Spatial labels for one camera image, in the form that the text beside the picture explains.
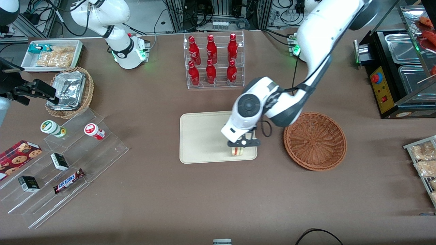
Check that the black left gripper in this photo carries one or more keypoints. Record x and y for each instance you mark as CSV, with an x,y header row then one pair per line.
x,y
255,127

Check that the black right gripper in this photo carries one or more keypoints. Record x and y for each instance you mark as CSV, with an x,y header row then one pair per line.
x,y
10,81

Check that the triangle sandwich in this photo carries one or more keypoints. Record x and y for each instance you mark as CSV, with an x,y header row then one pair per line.
x,y
237,151

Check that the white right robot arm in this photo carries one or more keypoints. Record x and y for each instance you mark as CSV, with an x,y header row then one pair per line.
x,y
115,30

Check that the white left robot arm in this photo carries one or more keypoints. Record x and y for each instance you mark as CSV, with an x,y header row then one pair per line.
x,y
320,34

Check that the tan wicker basket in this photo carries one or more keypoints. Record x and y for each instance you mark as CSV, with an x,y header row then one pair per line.
x,y
87,92

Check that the beige plastic tray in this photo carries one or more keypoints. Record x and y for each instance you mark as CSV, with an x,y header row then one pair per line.
x,y
204,136

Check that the brown round wicker basket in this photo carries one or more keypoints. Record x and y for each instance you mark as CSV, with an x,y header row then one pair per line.
x,y
315,143

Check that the silver foil container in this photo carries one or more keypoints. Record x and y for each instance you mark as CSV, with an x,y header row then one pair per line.
x,y
69,90

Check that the white rectangular snack bin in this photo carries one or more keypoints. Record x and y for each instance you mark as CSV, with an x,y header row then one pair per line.
x,y
29,64

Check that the clear bag of crackers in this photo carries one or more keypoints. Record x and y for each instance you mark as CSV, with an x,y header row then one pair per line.
x,y
56,58

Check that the green lid white cup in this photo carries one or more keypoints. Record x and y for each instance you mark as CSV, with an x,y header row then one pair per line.
x,y
51,127

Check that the teal snack packet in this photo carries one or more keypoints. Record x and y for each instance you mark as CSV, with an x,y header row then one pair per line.
x,y
37,48

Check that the red lid white cup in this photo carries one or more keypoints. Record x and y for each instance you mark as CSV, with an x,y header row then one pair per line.
x,y
93,131

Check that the red cola bottle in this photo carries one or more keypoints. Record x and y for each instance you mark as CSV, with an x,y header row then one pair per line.
x,y
211,49
231,73
211,73
194,75
194,51
232,47

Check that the red cookie box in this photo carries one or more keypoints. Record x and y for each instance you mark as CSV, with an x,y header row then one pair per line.
x,y
17,156

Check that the small black box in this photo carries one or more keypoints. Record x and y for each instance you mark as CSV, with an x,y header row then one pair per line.
x,y
29,183
59,161

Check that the clear acrylic stepped shelf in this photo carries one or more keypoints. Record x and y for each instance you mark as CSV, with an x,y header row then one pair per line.
x,y
88,156

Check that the clear acrylic bottle rack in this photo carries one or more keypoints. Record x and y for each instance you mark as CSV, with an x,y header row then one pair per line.
x,y
214,61

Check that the Snickers chocolate bar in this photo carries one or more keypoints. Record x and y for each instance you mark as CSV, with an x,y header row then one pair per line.
x,y
68,181

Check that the grey device at table edge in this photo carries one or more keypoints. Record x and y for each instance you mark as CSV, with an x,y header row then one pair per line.
x,y
222,242

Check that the white power strip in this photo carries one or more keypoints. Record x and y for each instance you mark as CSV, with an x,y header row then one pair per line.
x,y
219,24

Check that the black food warmer appliance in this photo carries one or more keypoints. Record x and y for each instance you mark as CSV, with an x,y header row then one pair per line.
x,y
381,88

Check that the grey snack display rack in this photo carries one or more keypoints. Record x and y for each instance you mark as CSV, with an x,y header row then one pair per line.
x,y
408,147

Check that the clear snack bag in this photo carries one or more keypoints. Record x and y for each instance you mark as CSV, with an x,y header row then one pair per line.
x,y
425,168
422,151

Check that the steel warmer pan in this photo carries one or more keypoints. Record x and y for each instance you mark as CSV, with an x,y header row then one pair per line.
x,y
415,80
402,47

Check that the red sausage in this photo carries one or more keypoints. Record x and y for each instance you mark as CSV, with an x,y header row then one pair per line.
x,y
426,21
429,35

